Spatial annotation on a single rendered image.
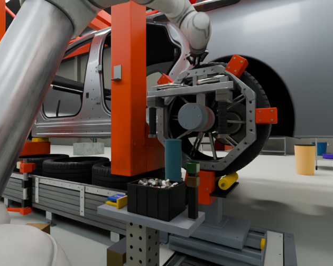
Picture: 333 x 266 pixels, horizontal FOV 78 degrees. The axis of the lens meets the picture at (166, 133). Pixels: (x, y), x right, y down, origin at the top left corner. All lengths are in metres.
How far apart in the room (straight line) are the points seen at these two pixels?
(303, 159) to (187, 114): 3.88
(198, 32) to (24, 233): 0.86
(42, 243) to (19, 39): 0.35
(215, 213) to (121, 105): 0.85
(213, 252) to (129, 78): 1.06
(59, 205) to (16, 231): 1.68
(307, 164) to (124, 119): 3.99
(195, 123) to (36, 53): 0.70
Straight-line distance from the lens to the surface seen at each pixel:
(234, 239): 1.23
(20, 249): 0.24
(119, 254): 1.29
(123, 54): 1.33
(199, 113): 0.96
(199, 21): 0.94
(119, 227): 1.51
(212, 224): 1.34
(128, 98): 1.23
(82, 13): 0.55
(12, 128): 0.41
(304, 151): 4.68
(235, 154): 1.06
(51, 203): 2.04
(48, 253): 0.24
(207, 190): 1.12
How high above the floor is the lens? 0.76
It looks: 1 degrees up
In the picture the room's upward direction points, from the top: straight up
